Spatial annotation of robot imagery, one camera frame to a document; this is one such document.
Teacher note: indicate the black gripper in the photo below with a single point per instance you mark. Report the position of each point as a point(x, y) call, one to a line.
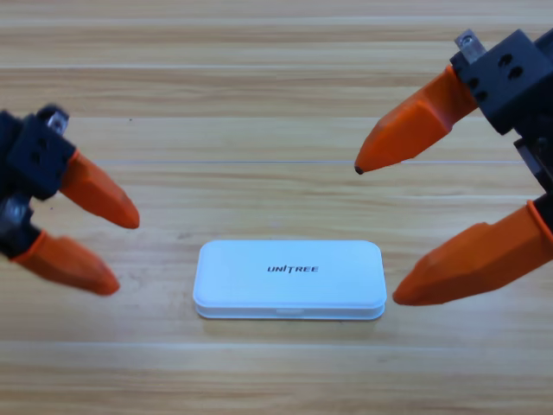
point(540, 160)
point(13, 207)

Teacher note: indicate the white Unitree pencil case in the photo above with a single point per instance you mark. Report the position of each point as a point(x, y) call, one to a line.
point(259, 281)

